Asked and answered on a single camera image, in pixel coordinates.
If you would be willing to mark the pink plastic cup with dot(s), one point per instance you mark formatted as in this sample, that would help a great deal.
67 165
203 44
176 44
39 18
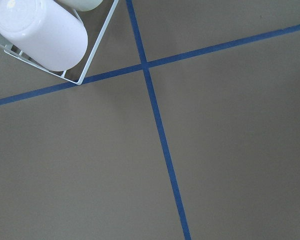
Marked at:
45 31

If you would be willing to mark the white wire cup rack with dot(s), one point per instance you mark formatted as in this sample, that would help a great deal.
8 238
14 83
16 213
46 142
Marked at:
76 74

